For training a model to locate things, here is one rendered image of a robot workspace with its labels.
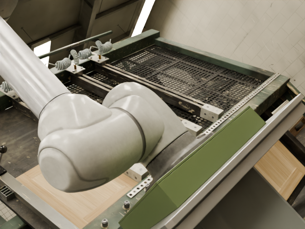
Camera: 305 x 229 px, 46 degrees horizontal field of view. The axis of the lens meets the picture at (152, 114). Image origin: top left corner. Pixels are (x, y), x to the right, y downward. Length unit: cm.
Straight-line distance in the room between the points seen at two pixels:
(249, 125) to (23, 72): 55
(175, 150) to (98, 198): 85
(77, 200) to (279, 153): 150
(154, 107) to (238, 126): 22
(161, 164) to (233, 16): 676
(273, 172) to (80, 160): 190
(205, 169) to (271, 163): 178
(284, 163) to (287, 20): 466
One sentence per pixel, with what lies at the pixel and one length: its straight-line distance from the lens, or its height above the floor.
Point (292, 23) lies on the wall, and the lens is 699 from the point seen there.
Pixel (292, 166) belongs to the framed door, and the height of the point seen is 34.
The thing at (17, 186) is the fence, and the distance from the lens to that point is 179.
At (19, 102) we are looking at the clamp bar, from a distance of 236.
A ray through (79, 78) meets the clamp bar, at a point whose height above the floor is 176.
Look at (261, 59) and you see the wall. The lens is 757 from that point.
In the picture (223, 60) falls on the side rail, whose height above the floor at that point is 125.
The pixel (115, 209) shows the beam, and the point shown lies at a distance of 159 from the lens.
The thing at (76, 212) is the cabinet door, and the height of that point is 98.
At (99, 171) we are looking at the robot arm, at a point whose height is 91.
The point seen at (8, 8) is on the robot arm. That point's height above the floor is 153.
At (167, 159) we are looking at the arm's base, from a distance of 90.
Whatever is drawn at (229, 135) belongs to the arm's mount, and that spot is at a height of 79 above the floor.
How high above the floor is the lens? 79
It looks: 10 degrees up
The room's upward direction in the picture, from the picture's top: 42 degrees counter-clockwise
